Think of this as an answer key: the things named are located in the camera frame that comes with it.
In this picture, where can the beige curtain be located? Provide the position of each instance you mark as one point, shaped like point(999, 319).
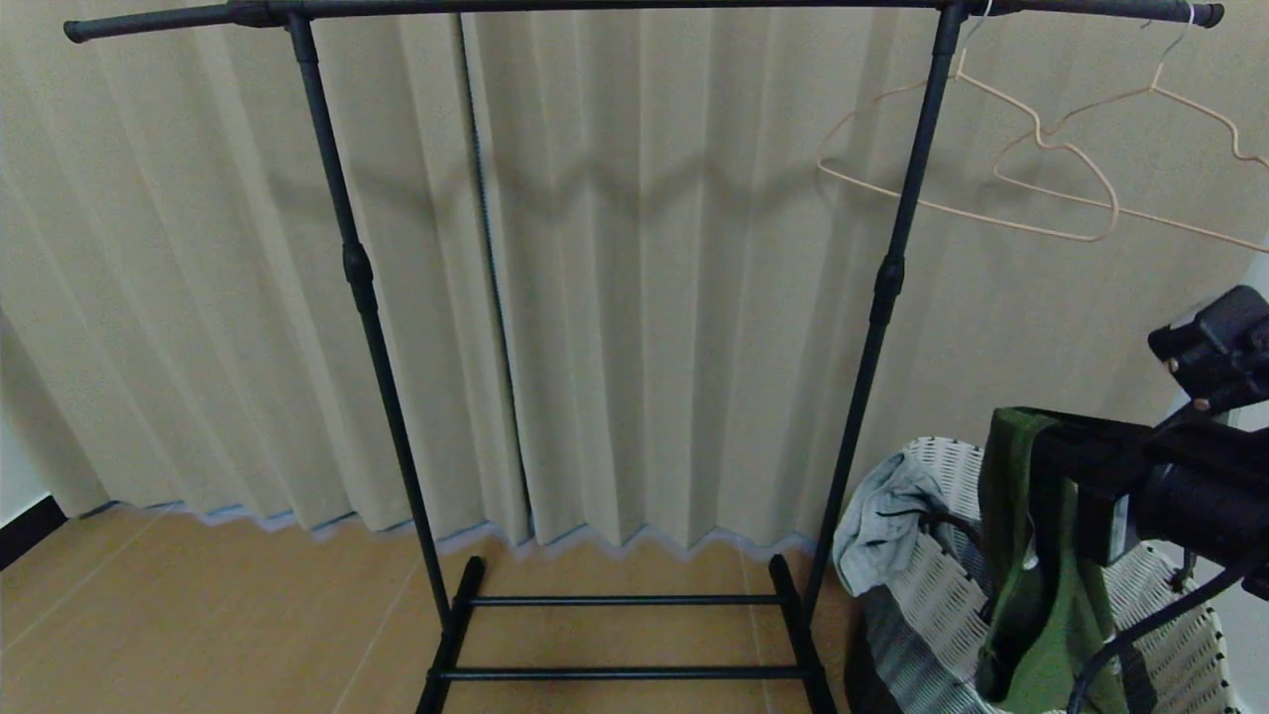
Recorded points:
point(644, 297)

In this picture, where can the white laundry basket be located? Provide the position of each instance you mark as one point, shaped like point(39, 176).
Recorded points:
point(942, 605)

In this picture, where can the black clothes rack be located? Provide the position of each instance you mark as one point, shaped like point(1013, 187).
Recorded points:
point(365, 288)

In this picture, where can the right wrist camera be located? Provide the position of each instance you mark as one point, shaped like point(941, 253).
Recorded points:
point(1224, 342)

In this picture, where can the pale grey shorts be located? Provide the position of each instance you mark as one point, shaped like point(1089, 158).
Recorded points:
point(882, 526)

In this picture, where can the pink clothes hanger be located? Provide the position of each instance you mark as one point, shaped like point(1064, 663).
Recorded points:
point(1155, 84)
point(1116, 203)

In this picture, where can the green long-sleeved shirt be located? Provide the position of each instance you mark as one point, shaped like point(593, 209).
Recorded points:
point(1051, 615)

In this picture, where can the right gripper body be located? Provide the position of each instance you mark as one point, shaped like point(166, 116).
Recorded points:
point(1190, 506)

